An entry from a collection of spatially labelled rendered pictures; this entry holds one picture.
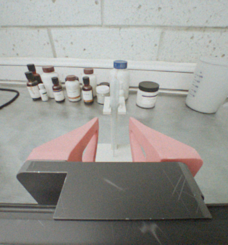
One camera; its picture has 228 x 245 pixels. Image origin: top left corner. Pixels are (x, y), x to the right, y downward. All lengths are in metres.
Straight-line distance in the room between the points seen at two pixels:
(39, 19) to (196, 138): 0.68
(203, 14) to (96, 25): 0.37
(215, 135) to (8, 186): 0.46
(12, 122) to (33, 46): 0.38
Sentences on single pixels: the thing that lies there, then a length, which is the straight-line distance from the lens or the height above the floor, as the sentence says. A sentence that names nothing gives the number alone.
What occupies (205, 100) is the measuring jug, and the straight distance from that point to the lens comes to 0.48.
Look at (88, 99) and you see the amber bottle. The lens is 0.45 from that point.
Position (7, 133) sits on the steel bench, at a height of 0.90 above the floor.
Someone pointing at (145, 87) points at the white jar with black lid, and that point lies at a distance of 0.41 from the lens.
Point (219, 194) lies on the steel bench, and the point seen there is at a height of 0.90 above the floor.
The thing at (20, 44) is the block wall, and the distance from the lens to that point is 0.75.
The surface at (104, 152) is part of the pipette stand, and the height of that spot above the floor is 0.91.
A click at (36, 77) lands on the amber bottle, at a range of 0.59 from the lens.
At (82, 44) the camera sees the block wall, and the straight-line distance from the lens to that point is 0.61.
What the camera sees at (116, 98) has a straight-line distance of 0.17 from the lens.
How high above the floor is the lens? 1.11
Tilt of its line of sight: 37 degrees down
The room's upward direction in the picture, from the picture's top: 1 degrees clockwise
